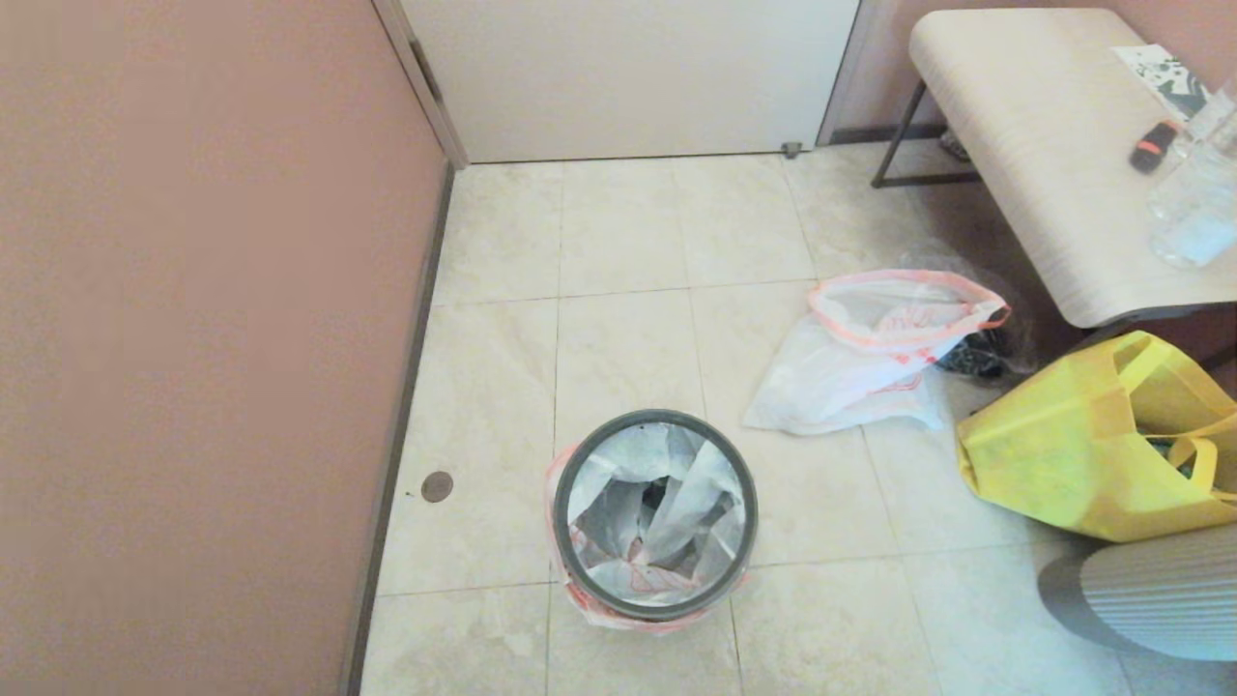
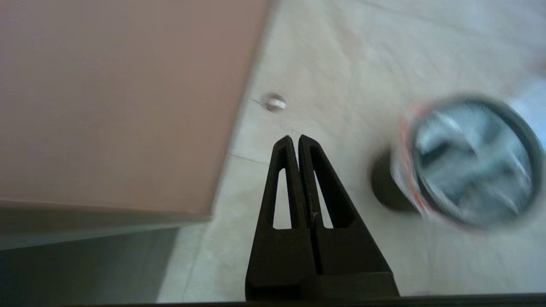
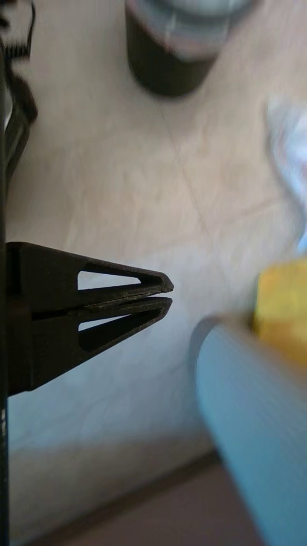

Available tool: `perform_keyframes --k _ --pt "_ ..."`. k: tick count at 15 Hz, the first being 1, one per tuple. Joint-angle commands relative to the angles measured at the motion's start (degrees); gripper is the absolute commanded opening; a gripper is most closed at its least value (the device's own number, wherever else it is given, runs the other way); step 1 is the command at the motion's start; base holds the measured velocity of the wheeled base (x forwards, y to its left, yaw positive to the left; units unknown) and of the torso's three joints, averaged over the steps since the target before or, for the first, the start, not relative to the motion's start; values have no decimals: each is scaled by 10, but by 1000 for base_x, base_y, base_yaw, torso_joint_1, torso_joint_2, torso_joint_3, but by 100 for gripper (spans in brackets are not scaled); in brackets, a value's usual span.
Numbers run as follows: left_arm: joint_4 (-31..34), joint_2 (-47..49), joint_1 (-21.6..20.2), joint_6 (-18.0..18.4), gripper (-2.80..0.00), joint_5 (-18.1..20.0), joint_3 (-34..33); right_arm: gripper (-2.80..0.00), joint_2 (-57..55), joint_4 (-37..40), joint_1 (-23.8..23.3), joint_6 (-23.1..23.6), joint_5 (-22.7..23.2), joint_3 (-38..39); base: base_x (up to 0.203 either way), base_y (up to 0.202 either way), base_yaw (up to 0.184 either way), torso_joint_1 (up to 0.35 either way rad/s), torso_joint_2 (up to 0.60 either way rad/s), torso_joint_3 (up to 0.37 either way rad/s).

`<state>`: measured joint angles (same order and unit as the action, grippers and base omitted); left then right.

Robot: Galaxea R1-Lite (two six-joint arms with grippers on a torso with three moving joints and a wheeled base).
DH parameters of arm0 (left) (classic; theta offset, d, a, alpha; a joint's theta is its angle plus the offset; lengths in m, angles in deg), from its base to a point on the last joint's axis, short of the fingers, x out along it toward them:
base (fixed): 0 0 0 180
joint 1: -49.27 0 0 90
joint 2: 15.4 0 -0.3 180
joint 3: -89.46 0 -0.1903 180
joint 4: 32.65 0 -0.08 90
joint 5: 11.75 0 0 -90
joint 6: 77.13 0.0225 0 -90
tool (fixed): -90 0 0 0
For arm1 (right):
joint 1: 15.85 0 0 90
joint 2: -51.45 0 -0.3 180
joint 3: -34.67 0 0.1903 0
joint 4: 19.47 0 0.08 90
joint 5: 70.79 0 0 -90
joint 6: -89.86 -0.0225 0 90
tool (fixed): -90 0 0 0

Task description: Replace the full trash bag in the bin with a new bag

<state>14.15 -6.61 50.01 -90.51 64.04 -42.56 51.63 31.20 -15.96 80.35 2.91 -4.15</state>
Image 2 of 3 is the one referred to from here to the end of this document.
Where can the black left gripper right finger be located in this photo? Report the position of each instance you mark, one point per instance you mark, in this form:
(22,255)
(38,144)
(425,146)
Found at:
(349,256)

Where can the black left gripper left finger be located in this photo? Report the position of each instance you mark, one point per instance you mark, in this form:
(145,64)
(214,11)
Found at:
(281,256)

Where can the white red-print bag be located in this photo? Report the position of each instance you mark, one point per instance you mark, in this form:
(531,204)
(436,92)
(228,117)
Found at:
(469,166)

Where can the black round trash bin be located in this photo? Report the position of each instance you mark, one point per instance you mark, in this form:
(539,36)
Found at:
(386,187)

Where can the round metal floor plate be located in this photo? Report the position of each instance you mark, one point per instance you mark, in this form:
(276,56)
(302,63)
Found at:
(274,102)

